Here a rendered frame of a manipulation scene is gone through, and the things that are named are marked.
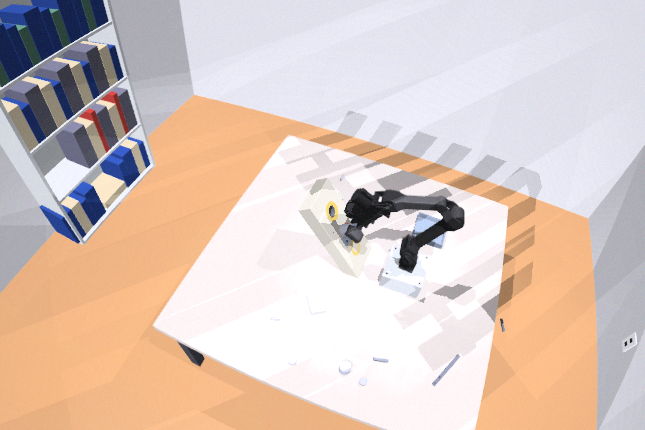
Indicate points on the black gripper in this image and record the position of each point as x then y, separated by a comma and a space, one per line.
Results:
355, 233

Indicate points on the grey flat bar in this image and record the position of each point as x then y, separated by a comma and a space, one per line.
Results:
441, 375

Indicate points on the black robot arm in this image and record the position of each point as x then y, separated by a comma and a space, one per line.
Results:
395, 201

